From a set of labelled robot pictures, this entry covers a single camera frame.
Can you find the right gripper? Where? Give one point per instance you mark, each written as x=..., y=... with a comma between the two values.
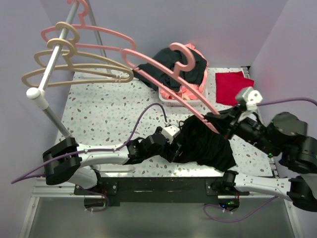
x=225, y=122

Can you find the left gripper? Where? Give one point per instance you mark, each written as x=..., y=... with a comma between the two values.
x=169, y=154

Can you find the black shorts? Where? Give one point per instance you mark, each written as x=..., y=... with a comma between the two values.
x=201, y=145

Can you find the pink hanger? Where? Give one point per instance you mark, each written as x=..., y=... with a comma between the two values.
x=179, y=67
x=99, y=37

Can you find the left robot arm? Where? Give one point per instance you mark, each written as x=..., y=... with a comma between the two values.
x=69, y=161

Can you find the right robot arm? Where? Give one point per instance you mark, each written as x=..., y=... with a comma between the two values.
x=286, y=136

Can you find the upper beige hanger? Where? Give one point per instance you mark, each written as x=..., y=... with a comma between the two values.
x=72, y=50

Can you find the beige hanger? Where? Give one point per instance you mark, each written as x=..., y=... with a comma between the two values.
x=72, y=50
x=109, y=71

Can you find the lower beige hanger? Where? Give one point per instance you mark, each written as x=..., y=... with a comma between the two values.
x=109, y=71

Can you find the white plastic basket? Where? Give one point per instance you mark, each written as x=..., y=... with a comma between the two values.
x=173, y=101

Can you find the red folded cloth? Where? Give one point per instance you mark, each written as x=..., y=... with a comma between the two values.
x=228, y=85

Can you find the pink garment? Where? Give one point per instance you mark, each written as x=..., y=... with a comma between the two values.
x=197, y=78

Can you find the metal clothes rack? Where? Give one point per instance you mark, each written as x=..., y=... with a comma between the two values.
x=78, y=12

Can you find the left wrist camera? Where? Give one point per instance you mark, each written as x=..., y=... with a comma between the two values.
x=170, y=132

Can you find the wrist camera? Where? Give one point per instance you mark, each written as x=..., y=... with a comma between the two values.
x=248, y=98
x=170, y=132

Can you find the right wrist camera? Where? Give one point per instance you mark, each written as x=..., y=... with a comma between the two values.
x=248, y=98

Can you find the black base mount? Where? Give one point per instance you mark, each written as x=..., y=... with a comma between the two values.
x=166, y=190

